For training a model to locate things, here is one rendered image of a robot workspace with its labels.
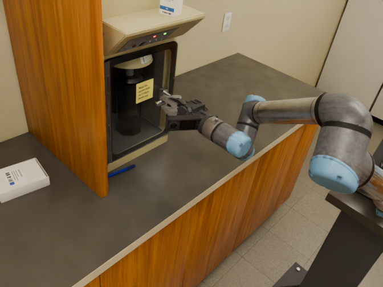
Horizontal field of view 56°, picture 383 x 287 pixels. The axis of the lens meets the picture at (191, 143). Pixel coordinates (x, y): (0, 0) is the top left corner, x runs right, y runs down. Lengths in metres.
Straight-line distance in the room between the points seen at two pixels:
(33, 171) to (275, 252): 1.61
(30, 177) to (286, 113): 0.86
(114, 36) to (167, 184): 0.58
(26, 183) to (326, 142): 0.94
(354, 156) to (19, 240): 0.94
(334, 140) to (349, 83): 3.22
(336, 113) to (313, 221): 1.86
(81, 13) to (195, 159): 0.74
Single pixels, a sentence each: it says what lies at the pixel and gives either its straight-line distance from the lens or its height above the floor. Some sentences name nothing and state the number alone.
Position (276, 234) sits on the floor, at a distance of 2.52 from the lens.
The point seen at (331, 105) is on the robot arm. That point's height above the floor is 1.44.
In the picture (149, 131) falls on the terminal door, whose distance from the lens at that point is 1.37.
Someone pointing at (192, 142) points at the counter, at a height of 0.94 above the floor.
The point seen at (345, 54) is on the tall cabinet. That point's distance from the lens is 4.04.
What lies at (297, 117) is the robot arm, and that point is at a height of 1.34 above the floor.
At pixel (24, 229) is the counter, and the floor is 0.94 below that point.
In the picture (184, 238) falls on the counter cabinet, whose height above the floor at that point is 0.66.
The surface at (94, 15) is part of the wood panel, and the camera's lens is 0.93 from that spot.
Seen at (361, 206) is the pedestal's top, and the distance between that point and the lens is 1.49.
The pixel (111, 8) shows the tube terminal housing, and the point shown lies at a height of 1.53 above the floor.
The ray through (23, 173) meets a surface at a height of 0.98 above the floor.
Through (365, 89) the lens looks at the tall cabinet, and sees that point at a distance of 4.06.
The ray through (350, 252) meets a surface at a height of 0.69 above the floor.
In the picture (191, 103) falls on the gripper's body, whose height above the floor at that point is 1.23.
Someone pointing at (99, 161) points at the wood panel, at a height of 1.11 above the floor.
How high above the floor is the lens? 1.86
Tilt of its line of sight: 37 degrees down
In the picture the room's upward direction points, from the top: 8 degrees clockwise
